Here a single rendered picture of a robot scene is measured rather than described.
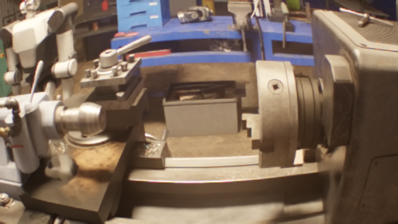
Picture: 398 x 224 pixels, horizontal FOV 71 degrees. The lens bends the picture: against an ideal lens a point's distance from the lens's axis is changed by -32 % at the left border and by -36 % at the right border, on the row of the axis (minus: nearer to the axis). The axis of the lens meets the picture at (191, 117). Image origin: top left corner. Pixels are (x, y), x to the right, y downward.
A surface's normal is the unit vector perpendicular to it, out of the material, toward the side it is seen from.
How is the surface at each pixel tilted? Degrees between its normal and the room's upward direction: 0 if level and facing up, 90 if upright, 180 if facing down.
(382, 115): 90
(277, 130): 79
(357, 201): 90
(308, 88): 22
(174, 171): 0
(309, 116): 67
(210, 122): 90
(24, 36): 90
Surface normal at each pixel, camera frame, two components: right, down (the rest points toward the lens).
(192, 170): -0.10, -0.89
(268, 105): -0.16, -0.11
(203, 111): -0.08, 0.46
